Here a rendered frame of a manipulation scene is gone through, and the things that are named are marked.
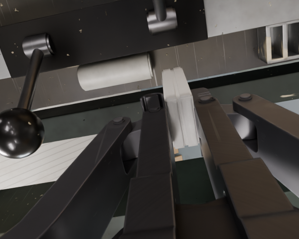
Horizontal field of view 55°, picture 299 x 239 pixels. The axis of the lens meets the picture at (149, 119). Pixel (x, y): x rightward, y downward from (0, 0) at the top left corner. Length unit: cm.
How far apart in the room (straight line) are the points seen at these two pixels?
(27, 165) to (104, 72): 310
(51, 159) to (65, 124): 298
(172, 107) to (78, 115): 29
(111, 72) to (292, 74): 24
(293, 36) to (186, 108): 22
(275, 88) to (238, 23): 15
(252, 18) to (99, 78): 16
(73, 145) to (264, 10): 321
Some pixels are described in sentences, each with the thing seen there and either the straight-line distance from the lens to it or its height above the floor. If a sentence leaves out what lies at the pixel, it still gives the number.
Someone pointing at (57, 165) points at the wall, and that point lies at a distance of 346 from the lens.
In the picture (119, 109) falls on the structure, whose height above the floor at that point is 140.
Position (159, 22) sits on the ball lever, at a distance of 27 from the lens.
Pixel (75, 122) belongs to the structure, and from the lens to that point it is 43.
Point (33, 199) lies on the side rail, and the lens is 48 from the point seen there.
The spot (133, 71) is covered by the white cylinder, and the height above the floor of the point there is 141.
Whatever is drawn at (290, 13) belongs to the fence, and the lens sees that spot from 32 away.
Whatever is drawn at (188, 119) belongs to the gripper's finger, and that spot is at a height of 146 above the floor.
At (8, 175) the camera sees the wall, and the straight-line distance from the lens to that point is 340.
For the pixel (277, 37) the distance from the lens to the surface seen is 34.
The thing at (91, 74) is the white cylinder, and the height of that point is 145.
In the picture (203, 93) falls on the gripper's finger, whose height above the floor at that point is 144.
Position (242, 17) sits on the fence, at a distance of 30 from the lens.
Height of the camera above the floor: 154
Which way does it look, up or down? 25 degrees down
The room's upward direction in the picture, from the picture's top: 113 degrees counter-clockwise
